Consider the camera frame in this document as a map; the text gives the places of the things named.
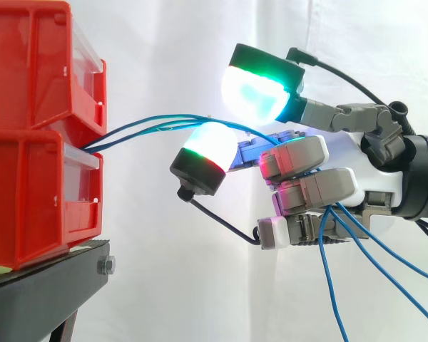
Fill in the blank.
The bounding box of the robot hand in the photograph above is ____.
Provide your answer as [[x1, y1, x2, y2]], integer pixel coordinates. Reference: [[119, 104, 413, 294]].
[[169, 42, 406, 251]]

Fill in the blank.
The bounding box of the blue cable bundle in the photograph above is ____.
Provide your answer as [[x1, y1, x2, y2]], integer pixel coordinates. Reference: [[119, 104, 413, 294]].
[[83, 113, 428, 342]]

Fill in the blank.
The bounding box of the red plastic bin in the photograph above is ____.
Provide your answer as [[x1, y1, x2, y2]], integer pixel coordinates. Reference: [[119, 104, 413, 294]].
[[0, 128, 105, 272], [0, 0, 108, 140]]

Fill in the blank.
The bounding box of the black stand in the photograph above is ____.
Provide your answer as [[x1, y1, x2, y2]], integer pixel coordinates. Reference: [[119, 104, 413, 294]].
[[0, 239, 117, 342]]

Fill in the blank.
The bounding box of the black coiled cable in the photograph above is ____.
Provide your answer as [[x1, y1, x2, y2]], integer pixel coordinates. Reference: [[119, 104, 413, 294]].
[[388, 100, 420, 138]]

